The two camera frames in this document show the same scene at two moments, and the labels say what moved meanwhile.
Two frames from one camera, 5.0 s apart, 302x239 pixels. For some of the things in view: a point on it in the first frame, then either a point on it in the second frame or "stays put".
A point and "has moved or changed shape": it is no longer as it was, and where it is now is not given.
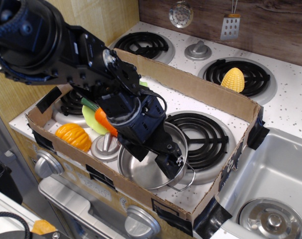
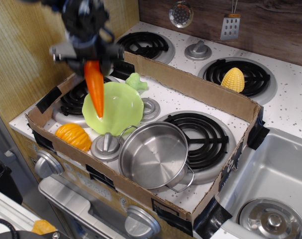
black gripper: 135,112 -> 84,21
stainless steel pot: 146,174 stays put
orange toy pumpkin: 75,134 stays put
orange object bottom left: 43,227 stays put
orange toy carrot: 100,115 has moved or changed shape
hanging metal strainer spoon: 181,15 stays put
